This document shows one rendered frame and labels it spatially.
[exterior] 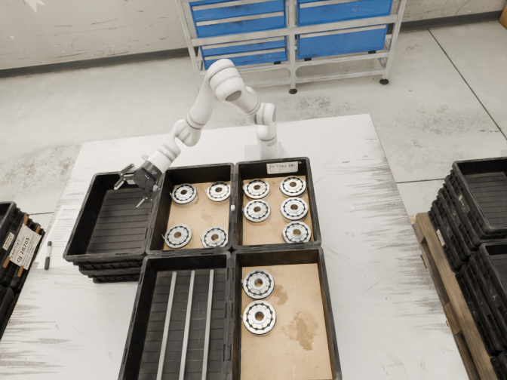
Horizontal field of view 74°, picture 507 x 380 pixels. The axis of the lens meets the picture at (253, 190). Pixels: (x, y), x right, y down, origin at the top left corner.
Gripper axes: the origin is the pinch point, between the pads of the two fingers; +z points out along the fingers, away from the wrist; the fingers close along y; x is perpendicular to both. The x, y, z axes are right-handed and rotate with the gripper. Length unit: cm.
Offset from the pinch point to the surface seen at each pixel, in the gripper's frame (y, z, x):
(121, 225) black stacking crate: 11.8, 9.6, 19.4
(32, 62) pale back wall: -87, -53, 344
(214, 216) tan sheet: 30.2, -15.8, -1.9
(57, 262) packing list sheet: 8, 38, 40
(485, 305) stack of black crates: 137, -62, -57
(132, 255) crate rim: 13.6, 13.8, -5.2
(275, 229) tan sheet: 44, -25, -21
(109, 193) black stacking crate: 3.1, 3.0, 36.3
